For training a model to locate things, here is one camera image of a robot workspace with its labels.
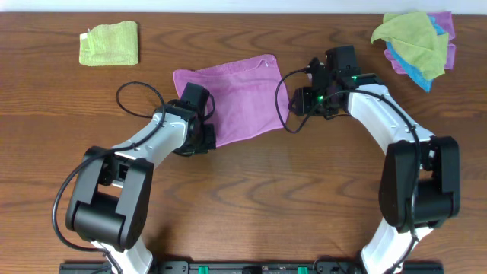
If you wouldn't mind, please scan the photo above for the folded green microfiber cloth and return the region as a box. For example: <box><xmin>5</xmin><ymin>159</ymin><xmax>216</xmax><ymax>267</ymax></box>
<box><xmin>79</xmin><ymin>21</ymin><xmax>139</xmax><ymax>67</ymax></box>

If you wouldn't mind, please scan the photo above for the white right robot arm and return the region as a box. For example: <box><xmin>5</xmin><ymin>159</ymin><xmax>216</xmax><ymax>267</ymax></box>
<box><xmin>288</xmin><ymin>46</ymin><xmax>460</xmax><ymax>273</ymax></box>

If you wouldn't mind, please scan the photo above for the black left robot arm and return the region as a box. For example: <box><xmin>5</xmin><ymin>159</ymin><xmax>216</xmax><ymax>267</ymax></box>
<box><xmin>60</xmin><ymin>83</ymin><xmax>216</xmax><ymax>273</ymax></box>

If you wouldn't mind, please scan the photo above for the black right camera cable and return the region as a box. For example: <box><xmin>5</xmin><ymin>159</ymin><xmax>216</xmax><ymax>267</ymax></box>
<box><xmin>273</xmin><ymin>66</ymin><xmax>423</xmax><ymax>274</ymax></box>

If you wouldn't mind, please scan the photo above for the green crumpled microfiber cloth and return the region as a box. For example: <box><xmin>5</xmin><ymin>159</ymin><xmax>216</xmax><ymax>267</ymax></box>
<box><xmin>371</xmin><ymin>11</ymin><xmax>450</xmax><ymax>80</ymax></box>

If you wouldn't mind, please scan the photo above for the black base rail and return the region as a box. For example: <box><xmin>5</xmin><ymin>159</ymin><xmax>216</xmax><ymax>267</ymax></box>
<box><xmin>59</xmin><ymin>260</ymin><xmax>445</xmax><ymax>274</ymax></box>

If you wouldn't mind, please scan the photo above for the purple microfiber cloth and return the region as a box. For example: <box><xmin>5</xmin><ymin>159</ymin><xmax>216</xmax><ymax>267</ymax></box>
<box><xmin>173</xmin><ymin>54</ymin><xmax>289</xmax><ymax>147</ymax></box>
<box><xmin>382</xmin><ymin>11</ymin><xmax>457</xmax><ymax>75</ymax></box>

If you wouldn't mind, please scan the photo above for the blue microfiber cloth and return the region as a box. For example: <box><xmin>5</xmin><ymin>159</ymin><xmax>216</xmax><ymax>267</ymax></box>
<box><xmin>384</xmin><ymin>12</ymin><xmax>449</xmax><ymax>93</ymax></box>

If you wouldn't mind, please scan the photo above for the black camera cable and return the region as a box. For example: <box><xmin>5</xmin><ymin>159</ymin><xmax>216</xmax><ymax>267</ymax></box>
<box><xmin>51</xmin><ymin>81</ymin><xmax>168</xmax><ymax>274</ymax></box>
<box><xmin>273</xmin><ymin>66</ymin><xmax>423</xmax><ymax>274</ymax></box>

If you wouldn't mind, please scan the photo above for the black left camera cable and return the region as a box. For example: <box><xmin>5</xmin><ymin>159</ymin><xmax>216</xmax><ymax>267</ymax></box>
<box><xmin>51</xmin><ymin>81</ymin><xmax>168</xmax><ymax>274</ymax></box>

